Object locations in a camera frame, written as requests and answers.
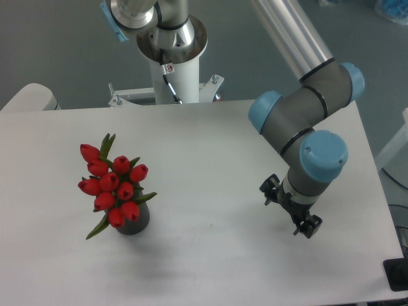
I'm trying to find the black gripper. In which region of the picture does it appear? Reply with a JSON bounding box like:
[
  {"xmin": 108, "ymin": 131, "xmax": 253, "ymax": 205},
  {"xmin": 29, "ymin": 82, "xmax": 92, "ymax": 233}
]
[{"xmin": 259, "ymin": 173, "xmax": 323, "ymax": 239}]

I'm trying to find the red tulip bouquet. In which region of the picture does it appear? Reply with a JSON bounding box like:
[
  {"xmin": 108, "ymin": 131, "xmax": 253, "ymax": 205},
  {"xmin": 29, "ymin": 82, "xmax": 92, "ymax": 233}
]
[{"xmin": 78, "ymin": 133, "xmax": 157, "ymax": 239}]

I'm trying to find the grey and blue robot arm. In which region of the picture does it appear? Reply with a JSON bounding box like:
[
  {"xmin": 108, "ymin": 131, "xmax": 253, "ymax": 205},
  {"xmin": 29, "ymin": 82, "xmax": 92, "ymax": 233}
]
[{"xmin": 100, "ymin": 1, "xmax": 365, "ymax": 238}]

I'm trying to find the black ribbed vase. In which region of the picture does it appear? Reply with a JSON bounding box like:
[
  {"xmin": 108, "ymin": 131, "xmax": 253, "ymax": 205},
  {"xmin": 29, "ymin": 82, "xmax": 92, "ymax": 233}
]
[{"xmin": 116, "ymin": 202, "xmax": 150, "ymax": 235}]

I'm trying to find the white furniture on right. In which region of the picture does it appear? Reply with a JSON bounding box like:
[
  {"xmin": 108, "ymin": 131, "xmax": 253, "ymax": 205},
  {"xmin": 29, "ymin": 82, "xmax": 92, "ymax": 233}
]
[{"xmin": 374, "ymin": 108, "xmax": 407, "ymax": 172}]

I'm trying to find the black box at table edge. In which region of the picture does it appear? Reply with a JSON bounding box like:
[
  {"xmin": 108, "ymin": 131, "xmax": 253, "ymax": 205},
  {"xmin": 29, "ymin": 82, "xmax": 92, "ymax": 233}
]
[{"xmin": 383, "ymin": 258, "xmax": 407, "ymax": 292}]

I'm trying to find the blue plastic bag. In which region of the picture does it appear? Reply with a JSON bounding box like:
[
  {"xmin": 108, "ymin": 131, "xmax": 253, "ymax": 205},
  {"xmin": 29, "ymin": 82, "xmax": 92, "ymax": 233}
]
[{"xmin": 374, "ymin": 0, "xmax": 407, "ymax": 26}]

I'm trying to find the white chair on left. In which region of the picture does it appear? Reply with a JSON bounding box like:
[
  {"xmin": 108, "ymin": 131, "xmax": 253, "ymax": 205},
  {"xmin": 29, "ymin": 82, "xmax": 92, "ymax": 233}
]
[{"xmin": 1, "ymin": 83, "xmax": 61, "ymax": 113}]

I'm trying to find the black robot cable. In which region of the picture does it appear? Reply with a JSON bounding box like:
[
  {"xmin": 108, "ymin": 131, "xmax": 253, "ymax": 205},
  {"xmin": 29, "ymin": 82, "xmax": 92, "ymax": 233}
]
[{"xmin": 157, "ymin": 47, "xmax": 184, "ymax": 105}]

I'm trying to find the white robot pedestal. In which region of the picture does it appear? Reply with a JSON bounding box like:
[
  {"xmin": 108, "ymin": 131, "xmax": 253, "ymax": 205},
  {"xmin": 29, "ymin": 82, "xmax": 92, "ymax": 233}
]
[{"xmin": 107, "ymin": 15, "xmax": 225, "ymax": 108}]

